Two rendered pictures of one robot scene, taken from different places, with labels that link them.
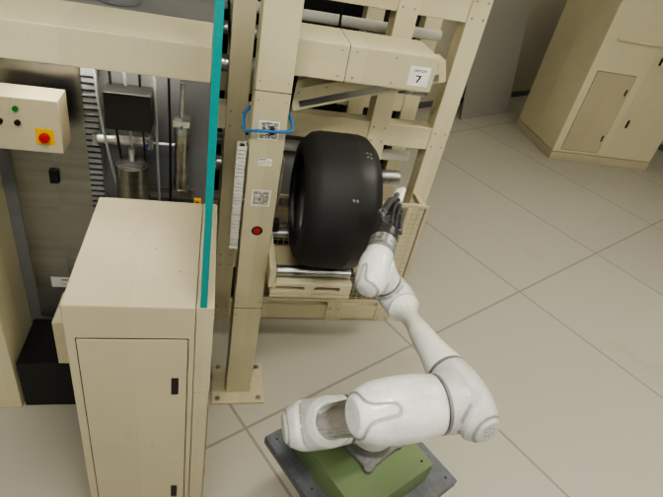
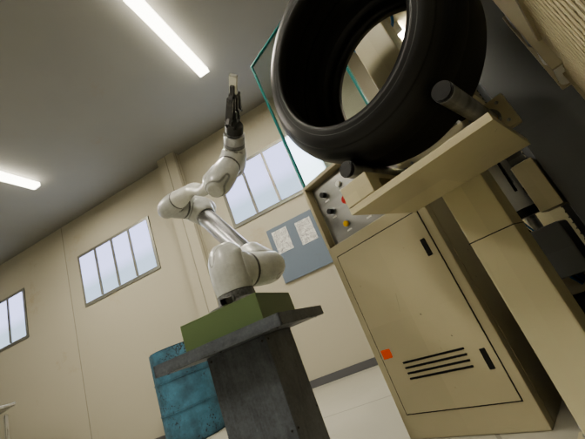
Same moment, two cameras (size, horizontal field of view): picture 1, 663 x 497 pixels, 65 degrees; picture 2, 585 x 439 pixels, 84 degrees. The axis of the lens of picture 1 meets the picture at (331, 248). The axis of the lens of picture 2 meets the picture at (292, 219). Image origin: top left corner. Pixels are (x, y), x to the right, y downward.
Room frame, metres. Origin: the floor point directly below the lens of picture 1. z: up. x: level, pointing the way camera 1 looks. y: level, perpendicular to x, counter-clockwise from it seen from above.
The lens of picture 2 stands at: (2.42, -0.67, 0.56)
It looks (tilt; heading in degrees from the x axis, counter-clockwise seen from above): 19 degrees up; 149
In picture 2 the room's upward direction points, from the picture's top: 22 degrees counter-clockwise
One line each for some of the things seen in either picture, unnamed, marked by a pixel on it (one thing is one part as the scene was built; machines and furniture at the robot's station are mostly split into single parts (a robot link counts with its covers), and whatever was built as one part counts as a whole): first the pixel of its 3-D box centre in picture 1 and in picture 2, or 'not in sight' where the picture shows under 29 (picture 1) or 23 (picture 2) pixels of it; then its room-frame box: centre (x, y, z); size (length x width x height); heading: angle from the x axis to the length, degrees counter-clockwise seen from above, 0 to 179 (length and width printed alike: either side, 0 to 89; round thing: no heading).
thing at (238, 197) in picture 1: (238, 198); not in sight; (1.78, 0.41, 1.19); 0.05 x 0.04 x 0.48; 17
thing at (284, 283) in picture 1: (310, 282); (391, 192); (1.79, 0.06, 0.84); 0.36 x 0.09 x 0.06; 107
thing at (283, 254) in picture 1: (305, 269); (440, 175); (1.93, 0.10, 0.80); 0.37 x 0.36 x 0.02; 17
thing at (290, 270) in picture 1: (313, 271); (379, 173); (1.80, 0.05, 0.90); 0.35 x 0.05 x 0.05; 107
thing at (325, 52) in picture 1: (358, 56); not in sight; (2.25, 0.06, 1.71); 0.61 x 0.25 x 0.15; 107
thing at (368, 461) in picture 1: (373, 433); (235, 300); (1.13, -0.28, 0.78); 0.22 x 0.18 x 0.06; 140
